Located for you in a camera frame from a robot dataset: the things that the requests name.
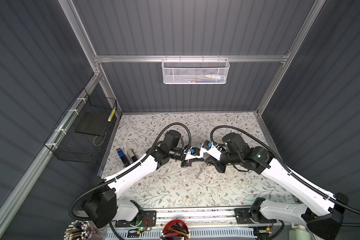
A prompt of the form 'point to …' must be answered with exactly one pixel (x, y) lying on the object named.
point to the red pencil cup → (175, 229)
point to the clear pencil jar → (81, 229)
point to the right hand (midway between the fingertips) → (208, 160)
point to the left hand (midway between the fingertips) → (203, 157)
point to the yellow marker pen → (111, 114)
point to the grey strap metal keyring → (202, 168)
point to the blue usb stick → (123, 158)
